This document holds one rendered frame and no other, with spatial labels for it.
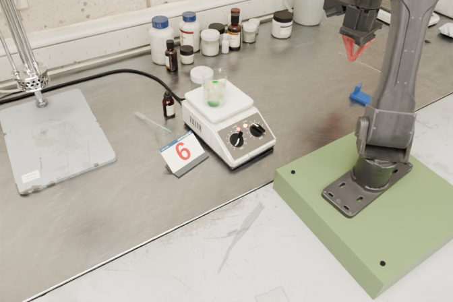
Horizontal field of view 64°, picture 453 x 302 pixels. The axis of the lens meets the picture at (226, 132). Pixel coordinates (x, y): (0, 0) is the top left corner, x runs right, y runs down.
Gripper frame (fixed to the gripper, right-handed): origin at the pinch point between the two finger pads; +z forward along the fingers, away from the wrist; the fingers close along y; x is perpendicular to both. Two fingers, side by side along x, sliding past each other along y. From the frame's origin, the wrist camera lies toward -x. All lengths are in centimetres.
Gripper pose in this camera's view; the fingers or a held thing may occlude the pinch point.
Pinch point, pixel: (352, 57)
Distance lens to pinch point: 103.5
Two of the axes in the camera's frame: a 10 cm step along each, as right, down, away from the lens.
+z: -0.2, 7.2, 6.9
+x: 7.0, 5.0, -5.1
